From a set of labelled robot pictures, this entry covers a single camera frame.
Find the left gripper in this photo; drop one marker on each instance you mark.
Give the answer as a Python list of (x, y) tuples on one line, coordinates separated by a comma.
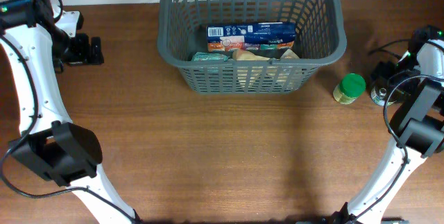
[(82, 55)]

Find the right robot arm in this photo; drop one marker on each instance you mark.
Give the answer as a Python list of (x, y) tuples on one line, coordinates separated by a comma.
[(415, 82)]

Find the teal wipes packet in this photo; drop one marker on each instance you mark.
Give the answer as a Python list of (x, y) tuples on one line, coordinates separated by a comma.
[(204, 57)]

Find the grey plastic shopping basket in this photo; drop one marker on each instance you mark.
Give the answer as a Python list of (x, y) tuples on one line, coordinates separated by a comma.
[(320, 40)]

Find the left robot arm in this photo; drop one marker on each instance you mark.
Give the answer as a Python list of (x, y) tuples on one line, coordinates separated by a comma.
[(40, 38)]

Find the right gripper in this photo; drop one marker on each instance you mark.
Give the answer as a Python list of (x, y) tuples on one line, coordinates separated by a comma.
[(382, 71)]

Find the blue pasta box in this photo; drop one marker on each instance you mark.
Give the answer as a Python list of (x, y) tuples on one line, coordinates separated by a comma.
[(255, 36)]

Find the green lid jar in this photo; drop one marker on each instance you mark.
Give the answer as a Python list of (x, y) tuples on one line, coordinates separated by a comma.
[(349, 89)]

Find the silver tin can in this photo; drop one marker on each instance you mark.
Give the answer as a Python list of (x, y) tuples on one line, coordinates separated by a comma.
[(378, 95)]

